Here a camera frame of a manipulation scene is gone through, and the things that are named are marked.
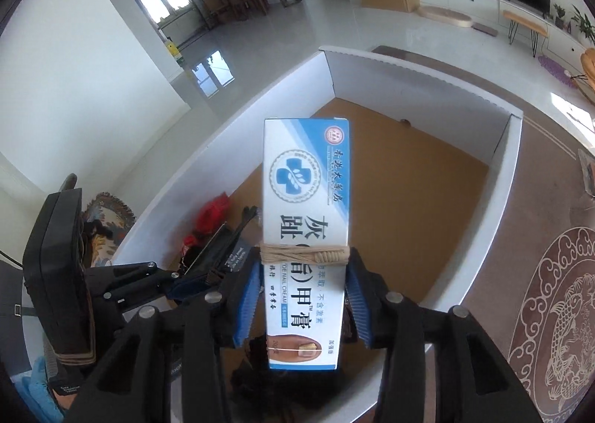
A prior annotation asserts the red snack packet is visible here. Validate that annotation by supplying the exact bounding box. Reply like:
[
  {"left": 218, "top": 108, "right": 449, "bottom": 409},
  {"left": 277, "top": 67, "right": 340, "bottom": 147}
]
[{"left": 183, "top": 193, "right": 230, "bottom": 249}]

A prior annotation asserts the wooden bench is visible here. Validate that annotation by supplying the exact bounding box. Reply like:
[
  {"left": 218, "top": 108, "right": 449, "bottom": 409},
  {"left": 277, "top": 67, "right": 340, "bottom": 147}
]
[{"left": 501, "top": 10, "right": 549, "bottom": 58}]

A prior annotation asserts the white tv cabinet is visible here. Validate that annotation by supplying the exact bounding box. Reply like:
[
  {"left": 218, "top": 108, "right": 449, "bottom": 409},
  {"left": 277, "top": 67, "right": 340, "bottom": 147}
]
[{"left": 421, "top": 0, "right": 586, "bottom": 65}]

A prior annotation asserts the white cardboard box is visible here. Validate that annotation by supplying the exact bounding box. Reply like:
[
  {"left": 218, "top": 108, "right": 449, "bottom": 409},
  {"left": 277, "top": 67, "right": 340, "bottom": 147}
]
[{"left": 111, "top": 44, "right": 525, "bottom": 423}]

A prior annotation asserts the floral patterned cloth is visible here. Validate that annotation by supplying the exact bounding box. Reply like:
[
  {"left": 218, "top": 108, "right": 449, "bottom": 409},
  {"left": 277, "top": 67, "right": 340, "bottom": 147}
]
[{"left": 83, "top": 191, "right": 136, "bottom": 268}]

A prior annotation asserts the small potted plant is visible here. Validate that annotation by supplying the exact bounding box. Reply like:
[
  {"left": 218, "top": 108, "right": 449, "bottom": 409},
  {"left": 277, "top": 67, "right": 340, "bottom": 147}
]
[{"left": 554, "top": 3, "right": 566, "bottom": 29}]

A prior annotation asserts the orange rocking chair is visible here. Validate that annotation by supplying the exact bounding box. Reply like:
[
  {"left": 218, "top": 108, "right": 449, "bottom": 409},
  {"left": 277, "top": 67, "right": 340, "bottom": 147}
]
[{"left": 570, "top": 48, "right": 595, "bottom": 90}]

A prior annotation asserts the leafy potted plant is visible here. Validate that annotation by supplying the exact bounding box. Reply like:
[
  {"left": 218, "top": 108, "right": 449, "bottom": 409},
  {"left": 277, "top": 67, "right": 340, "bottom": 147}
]
[{"left": 571, "top": 6, "right": 595, "bottom": 48}]

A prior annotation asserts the blue white medicine box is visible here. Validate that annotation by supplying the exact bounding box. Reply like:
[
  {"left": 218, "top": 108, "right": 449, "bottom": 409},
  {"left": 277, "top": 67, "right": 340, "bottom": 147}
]
[{"left": 260, "top": 118, "right": 351, "bottom": 371}]

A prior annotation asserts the purple floor mat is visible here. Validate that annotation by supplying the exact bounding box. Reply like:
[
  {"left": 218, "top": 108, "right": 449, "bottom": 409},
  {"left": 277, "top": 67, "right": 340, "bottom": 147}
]
[{"left": 537, "top": 55, "right": 577, "bottom": 89}]

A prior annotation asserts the round beige floor cushion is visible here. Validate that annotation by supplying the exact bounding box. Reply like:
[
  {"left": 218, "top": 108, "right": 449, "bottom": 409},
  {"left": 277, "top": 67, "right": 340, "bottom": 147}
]
[{"left": 416, "top": 5, "right": 474, "bottom": 28}]

